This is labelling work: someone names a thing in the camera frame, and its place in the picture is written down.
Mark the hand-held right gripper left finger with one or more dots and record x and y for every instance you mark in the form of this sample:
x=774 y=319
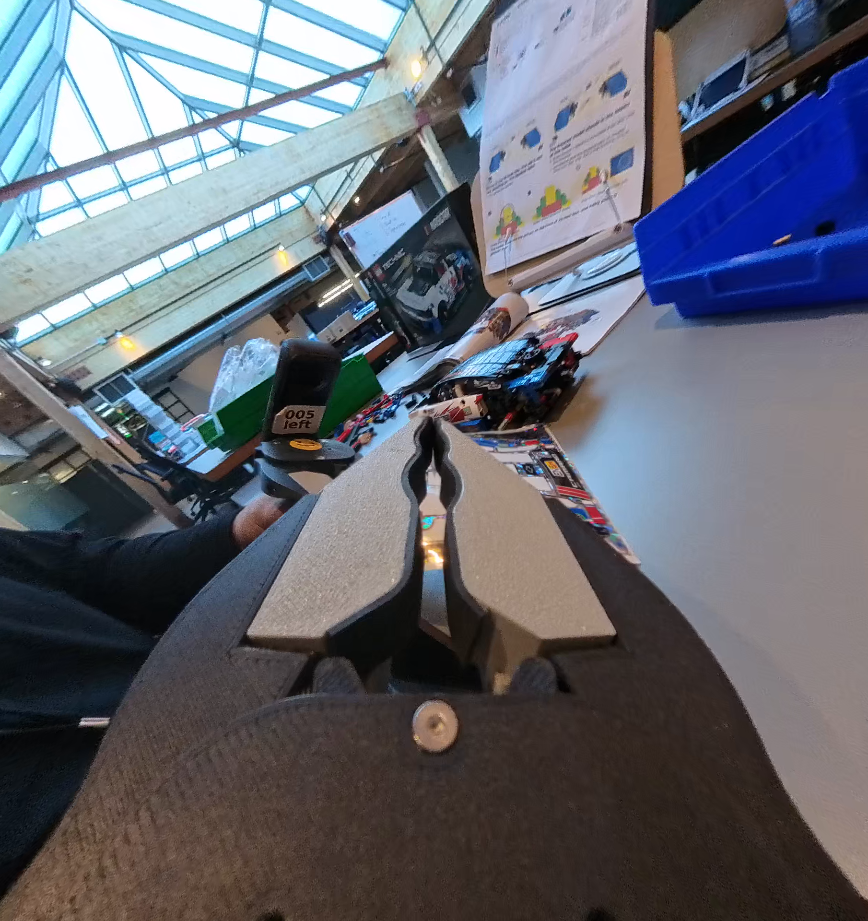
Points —
x=340 y=561

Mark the black toy set box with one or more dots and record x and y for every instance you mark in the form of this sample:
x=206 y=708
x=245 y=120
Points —
x=419 y=288

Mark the clear plastic bag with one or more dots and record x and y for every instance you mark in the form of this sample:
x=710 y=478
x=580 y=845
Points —
x=243 y=367

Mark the grey desk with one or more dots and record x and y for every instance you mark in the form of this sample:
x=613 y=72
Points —
x=729 y=504

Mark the shelf of storage boxes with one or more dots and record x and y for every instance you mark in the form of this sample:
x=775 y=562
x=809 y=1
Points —
x=153 y=424

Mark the whiteboard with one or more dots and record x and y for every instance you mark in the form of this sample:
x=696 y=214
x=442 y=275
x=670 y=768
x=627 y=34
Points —
x=383 y=230

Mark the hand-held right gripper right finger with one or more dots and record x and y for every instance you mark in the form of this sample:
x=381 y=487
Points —
x=527 y=568

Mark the blue plastic bin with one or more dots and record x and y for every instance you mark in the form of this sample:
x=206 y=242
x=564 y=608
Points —
x=765 y=237

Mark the black office chair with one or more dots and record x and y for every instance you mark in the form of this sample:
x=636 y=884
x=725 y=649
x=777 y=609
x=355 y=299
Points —
x=182 y=482

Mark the printed instruction sheet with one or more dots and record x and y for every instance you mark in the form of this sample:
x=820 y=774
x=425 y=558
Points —
x=563 y=108

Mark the wooden wall shelf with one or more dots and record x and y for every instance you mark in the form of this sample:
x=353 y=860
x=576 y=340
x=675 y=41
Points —
x=758 y=90

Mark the person's left forearm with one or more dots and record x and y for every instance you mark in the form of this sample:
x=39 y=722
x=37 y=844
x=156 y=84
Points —
x=117 y=568

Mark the pile of loose toy bricks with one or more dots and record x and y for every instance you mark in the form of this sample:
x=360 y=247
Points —
x=373 y=421

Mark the instruction sheet on stand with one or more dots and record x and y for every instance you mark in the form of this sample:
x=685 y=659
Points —
x=606 y=270
x=665 y=129

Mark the scattered tiny coloured studs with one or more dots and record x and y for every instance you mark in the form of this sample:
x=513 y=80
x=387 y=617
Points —
x=783 y=239

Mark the person's dark clothing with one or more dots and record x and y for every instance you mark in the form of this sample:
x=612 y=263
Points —
x=31 y=719

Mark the toy brick race car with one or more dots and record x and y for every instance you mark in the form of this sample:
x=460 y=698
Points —
x=506 y=367

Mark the person's left hand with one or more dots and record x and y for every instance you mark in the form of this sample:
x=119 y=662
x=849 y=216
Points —
x=258 y=518

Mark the open instruction booklet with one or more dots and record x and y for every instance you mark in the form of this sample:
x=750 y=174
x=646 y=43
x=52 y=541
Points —
x=499 y=320

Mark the green plastic crate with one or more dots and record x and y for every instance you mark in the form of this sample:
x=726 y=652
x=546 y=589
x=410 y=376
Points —
x=355 y=388

